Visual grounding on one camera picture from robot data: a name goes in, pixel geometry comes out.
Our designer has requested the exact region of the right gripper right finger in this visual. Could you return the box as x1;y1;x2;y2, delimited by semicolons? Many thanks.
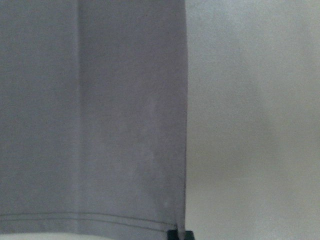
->
184;230;195;240

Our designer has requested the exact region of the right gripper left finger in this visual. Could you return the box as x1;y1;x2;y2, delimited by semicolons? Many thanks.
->
167;229;178;240

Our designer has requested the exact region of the dark brown t-shirt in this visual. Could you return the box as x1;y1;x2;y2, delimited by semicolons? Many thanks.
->
0;0;188;240

